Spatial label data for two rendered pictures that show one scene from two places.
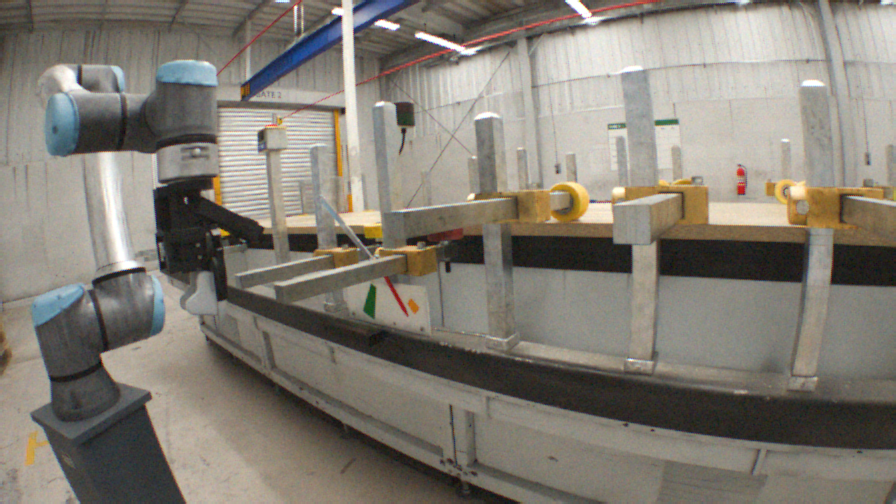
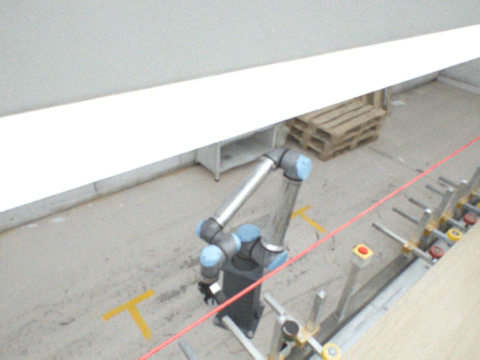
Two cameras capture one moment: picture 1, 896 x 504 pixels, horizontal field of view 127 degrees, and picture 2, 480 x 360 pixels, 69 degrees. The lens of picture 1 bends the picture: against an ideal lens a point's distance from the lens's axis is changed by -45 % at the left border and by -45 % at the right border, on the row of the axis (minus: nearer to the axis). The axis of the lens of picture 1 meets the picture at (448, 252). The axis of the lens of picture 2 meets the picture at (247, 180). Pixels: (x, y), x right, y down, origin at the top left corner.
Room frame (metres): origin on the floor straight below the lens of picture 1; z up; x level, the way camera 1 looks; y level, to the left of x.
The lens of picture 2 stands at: (0.75, -0.69, 2.35)
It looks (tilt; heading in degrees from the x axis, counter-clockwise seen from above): 35 degrees down; 98
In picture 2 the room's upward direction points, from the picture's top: 5 degrees clockwise
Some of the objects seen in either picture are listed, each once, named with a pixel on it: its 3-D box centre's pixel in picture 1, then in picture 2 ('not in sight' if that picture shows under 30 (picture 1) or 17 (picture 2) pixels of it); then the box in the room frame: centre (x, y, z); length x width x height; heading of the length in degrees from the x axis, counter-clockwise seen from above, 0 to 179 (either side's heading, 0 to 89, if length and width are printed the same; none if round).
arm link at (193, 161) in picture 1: (188, 166); (209, 274); (0.48, 0.34, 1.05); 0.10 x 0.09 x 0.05; 52
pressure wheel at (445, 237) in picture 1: (446, 247); not in sight; (0.89, 0.00, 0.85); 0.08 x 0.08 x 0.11
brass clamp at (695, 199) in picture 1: (661, 204); not in sight; (0.50, -0.30, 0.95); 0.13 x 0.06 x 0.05; 51
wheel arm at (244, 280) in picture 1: (320, 264); (296, 328); (0.92, 0.31, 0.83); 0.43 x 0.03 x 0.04; 141
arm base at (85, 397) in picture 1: (80, 384); (245, 255); (0.58, 0.87, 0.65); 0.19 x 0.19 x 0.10
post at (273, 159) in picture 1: (278, 225); (347, 291); (1.15, 0.50, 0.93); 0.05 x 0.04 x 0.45; 51
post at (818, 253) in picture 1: (816, 269); not in sight; (0.35, -0.47, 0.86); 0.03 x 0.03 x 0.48; 51
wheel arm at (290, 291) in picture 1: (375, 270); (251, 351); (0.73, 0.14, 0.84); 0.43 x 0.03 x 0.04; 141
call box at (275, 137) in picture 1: (272, 141); (361, 256); (1.15, 0.50, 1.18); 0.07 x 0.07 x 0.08; 51
